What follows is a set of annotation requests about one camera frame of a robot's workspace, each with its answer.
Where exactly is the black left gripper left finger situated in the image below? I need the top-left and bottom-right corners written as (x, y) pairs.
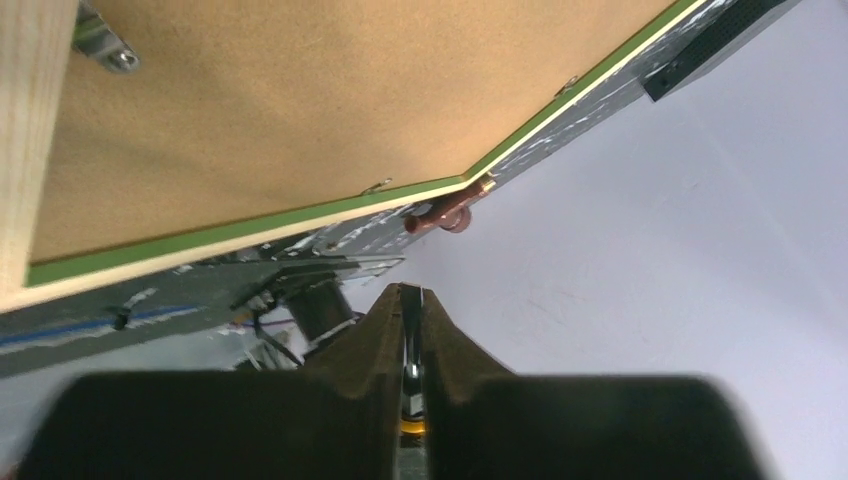
top-left (15, 284), bottom-right (404, 479)

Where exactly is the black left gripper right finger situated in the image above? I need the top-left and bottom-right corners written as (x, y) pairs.
top-left (421, 289), bottom-right (766, 479)

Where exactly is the yellow handled screwdriver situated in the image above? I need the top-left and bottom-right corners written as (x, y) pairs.
top-left (398, 284), bottom-right (429, 480)

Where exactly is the green wooden photo frame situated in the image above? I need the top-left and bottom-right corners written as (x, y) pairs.
top-left (1, 1), bottom-right (699, 311)

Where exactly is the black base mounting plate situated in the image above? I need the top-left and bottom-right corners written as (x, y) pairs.
top-left (1, 254), bottom-right (404, 378)

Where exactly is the black rectangular box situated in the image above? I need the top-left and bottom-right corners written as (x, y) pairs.
top-left (641, 0), bottom-right (798, 102)

